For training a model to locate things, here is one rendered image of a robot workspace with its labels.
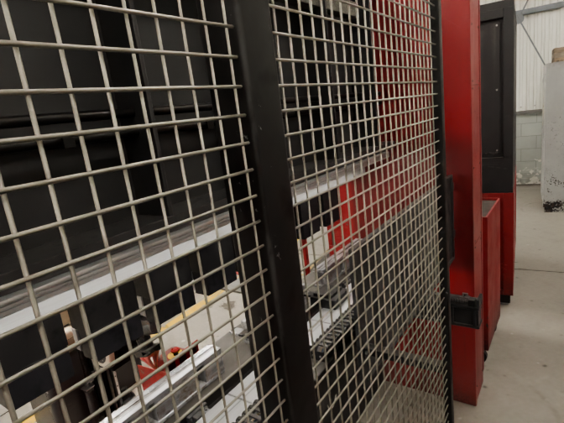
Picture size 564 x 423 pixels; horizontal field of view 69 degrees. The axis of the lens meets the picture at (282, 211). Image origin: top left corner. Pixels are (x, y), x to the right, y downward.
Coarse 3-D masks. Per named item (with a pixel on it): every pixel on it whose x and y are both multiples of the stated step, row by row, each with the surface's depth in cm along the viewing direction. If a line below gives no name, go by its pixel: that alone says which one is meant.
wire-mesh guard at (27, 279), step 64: (0, 0) 22; (64, 0) 24; (320, 0) 48; (64, 64) 24; (128, 128) 27; (320, 128) 48; (384, 128) 65; (0, 192) 21; (128, 192) 28; (320, 192) 49; (320, 256) 49; (320, 320) 50; (384, 320) 67; (0, 384) 22; (384, 384) 69
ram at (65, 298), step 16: (352, 176) 219; (304, 192) 180; (192, 240) 128; (208, 240) 134; (160, 256) 118; (128, 272) 110; (80, 288) 99; (96, 288) 103; (48, 304) 93; (64, 304) 96; (0, 320) 86; (16, 320) 88
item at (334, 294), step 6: (324, 288) 163; (330, 288) 162; (336, 288) 162; (342, 288) 164; (312, 294) 166; (324, 294) 158; (336, 294) 159; (342, 294) 159; (312, 300) 160; (324, 300) 156; (336, 300) 155; (342, 300) 159; (318, 306) 159; (324, 306) 157; (336, 306) 155
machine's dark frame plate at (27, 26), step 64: (128, 0) 88; (192, 0) 118; (0, 64) 79; (128, 64) 93; (192, 64) 118; (320, 64) 162; (0, 128) 75; (64, 128) 89; (192, 128) 111; (64, 192) 90; (192, 192) 120; (0, 256) 80; (64, 256) 78
